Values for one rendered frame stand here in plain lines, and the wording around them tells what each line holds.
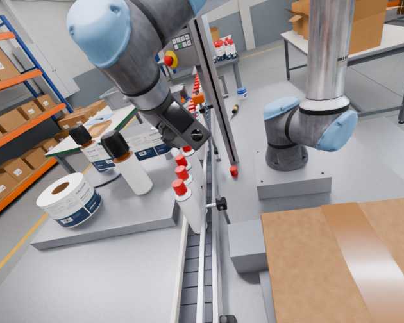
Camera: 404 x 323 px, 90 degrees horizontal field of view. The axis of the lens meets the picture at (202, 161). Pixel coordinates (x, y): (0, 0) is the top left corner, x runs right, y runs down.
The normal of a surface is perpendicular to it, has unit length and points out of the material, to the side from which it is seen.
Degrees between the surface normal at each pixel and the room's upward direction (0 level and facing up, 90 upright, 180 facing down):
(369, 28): 90
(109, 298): 0
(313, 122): 81
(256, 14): 90
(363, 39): 91
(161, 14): 98
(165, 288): 0
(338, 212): 0
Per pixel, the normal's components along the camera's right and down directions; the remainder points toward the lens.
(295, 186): -0.14, 0.61
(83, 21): -0.21, -0.32
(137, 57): 0.73, 0.58
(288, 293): -0.30, -0.77
